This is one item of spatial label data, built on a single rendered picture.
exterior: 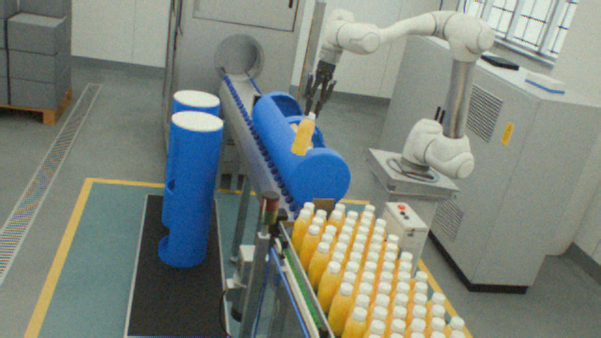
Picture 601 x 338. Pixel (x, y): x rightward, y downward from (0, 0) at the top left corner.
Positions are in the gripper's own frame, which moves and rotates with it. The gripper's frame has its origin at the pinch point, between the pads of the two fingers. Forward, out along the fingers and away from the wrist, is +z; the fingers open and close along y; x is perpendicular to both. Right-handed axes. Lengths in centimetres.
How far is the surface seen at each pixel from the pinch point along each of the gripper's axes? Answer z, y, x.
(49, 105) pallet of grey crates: 107, 65, -346
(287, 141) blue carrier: 20.9, -5.8, -22.2
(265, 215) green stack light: 32, 32, 43
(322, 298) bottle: 53, 10, 59
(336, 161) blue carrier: 19.2, -17.0, 4.2
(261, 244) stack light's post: 44, 29, 42
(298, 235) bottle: 46, 4, 25
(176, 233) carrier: 100, 13, -81
